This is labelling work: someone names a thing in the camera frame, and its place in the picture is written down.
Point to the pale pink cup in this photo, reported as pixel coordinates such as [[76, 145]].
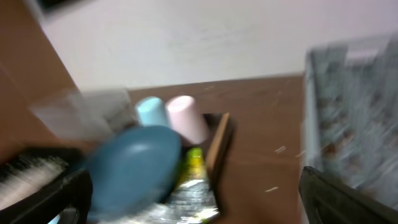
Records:
[[187, 120]]

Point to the brown serving tray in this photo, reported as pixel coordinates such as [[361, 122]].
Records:
[[222, 146]]

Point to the dark blue plate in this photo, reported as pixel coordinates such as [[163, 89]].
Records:
[[133, 170]]

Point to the clear plastic bin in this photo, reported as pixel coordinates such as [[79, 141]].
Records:
[[94, 115]]

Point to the white rice pile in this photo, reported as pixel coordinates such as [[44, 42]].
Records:
[[27, 177]]

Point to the grey dishwasher rack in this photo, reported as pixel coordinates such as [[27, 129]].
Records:
[[350, 114]]

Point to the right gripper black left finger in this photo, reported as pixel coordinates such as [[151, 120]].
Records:
[[73, 190]]

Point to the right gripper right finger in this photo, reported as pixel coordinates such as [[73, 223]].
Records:
[[327, 200]]

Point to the green foil snack wrapper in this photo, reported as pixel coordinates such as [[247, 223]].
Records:
[[174, 210]]

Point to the light blue cup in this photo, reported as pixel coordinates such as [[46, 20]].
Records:
[[151, 112]]

